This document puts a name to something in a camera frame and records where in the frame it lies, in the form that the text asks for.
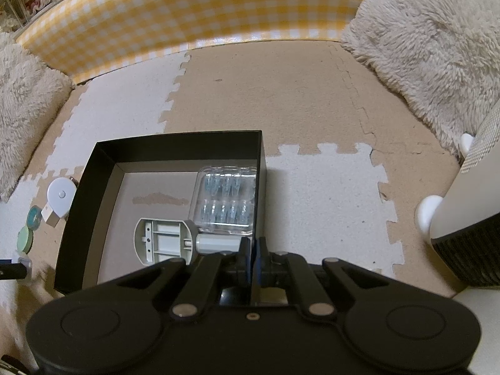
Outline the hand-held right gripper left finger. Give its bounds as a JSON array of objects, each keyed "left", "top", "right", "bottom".
[{"left": 113, "top": 236, "right": 254, "bottom": 318}]

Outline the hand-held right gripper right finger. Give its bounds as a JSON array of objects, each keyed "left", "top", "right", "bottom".
[{"left": 253, "top": 236, "right": 391, "bottom": 318}]

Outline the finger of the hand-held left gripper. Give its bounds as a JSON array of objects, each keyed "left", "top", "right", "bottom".
[{"left": 0, "top": 260, "right": 32, "bottom": 281}]

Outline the clear plastic case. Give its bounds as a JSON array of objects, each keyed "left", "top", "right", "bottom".
[{"left": 188, "top": 165, "right": 259, "bottom": 238}]

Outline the grey plastic battery holder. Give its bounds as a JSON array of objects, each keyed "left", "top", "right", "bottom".
[{"left": 133, "top": 219, "right": 251, "bottom": 267}]

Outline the black cardboard box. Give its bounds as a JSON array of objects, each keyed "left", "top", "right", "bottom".
[{"left": 54, "top": 130, "right": 268, "bottom": 296}]

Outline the small white block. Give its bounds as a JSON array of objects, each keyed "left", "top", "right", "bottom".
[{"left": 40, "top": 203, "right": 59, "bottom": 228}]

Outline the round white tape measure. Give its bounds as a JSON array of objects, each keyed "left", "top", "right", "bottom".
[{"left": 46, "top": 177, "right": 79, "bottom": 220}]

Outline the foam puzzle floor mat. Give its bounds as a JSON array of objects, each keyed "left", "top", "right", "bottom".
[{"left": 0, "top": 39, "right": 462, "bottom": 302}]

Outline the fluffy white cushion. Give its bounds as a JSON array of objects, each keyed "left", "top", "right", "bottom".
[
  {"left": 341, "top": 0, "right": 500, "bottom": 162},
  {"left": 0, "top": 31, "right": 75, "bottom": 204}
]

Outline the white fan heater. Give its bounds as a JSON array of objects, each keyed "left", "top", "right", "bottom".
[{"left": 415, "top": 105, "right": 500, "bottom": 288}]

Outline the clear doll display box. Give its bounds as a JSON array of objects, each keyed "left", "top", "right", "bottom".
[
  {"left": 0, "top": 0, "right": 21, "bottom": 33},
  {"left": 11, "top": 0, "right": 56, "bottom": 29}
]

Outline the yellow checked sheet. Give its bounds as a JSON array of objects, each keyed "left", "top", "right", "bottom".
[{"left": 16, "top": 0, "right": 376, "bottom": 85}]

